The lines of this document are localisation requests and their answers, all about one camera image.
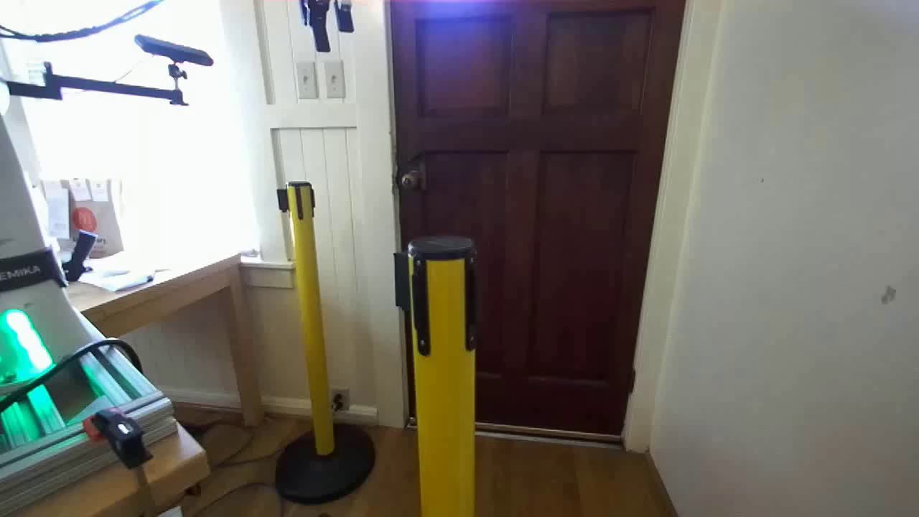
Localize black handle on desk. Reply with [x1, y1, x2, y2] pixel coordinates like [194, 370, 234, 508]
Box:
[59, 227, 99, 288]

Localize brass door knob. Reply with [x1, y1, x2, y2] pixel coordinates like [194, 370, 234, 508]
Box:
[395, 159, 429, 196]

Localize light wooden desk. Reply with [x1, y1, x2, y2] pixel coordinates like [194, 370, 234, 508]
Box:
[63, 250, 270, 427]

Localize white wall light switch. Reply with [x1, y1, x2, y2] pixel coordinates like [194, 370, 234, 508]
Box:
[292, 59, 320, 104]
[320, 58, 346, 101]

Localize black orange clamp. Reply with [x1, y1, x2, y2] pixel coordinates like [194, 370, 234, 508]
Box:
[82, 408, 154, 470]

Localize white papers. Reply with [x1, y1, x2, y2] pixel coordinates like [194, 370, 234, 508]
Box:
[80, 265, 154, 295]

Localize dark brown wooden door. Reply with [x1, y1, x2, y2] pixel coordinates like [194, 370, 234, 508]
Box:
[385, 0, 685, 439]

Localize yellow stanchion post black base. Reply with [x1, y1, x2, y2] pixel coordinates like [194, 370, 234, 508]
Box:
[274, 177, 378, 508]
[394, 233, 478, 517]

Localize black stereo camera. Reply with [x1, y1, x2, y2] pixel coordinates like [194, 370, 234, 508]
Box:
[132, 31, 215, 70]

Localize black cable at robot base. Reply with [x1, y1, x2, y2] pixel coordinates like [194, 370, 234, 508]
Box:
[0, 339, 147, 417]

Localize red emergency stop box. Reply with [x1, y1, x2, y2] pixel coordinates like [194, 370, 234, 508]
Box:
[63, 176, 126, 259]

